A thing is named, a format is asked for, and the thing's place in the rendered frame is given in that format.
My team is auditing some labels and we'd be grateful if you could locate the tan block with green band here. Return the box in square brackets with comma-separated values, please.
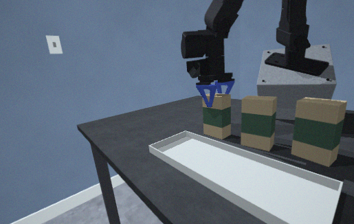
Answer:
[202, 93, 231, 139]
[241, 96, 277, 151]
[291, 98, 347, 167]

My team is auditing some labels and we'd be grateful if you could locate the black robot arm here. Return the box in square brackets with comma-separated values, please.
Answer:
[181, 0, 329, 78]

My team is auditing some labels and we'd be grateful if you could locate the white tray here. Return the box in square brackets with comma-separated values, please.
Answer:
[149, 131, 343, 224]

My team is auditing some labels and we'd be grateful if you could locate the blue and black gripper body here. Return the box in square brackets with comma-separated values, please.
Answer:
[196, 56, 234, 85]

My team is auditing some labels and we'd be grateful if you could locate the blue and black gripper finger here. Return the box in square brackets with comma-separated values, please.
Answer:
[196, 85, 217, 107]
[215, 81, 234, 94]

